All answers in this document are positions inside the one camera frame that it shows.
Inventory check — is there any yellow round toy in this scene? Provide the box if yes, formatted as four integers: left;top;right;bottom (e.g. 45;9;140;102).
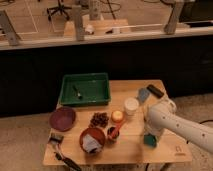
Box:
111;111;124;123

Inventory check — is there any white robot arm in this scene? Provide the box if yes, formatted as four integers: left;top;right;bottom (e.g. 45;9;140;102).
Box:
145;98;213;154

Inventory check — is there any small spoon in tray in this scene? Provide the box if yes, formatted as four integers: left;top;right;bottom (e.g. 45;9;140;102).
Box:
72;85;82;100

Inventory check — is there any bunch of dark grapes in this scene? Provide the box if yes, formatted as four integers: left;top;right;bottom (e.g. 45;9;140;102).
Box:
89;112;109;128

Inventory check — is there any office chair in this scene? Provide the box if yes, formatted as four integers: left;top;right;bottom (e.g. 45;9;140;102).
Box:
46;0;71;21

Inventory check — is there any blue-grey cloth piece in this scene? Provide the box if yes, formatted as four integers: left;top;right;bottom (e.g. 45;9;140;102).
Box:
138;88;150;103

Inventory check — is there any small dark cup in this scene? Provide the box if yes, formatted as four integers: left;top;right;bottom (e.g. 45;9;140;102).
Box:
107;127;120;142

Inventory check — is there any red spoon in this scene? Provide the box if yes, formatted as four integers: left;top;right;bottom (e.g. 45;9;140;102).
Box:
110;121;125;138

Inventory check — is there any grey cloth in bowl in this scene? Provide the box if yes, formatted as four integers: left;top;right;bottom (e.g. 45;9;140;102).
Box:
82;134;102;154

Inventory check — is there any green plastic tray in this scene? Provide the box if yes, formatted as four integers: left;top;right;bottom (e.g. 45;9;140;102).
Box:
59;73;111;107

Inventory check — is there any brown bowl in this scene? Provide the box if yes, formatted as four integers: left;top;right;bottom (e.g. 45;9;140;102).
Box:
79;128;106;154

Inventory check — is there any black-handled brush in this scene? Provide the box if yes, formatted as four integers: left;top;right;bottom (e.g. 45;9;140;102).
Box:
48;133;82;171

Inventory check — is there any green sponge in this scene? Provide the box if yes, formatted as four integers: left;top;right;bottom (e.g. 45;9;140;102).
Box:
144;134;157;147

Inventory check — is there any purple plate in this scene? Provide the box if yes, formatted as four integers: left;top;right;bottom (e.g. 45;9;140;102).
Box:
49;106;76;132

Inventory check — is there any wooden table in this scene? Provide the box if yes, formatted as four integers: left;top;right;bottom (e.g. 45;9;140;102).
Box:
42;79;193;171

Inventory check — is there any white plastic cup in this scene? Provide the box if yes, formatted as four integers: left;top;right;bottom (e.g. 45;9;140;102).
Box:
124;97;139;116

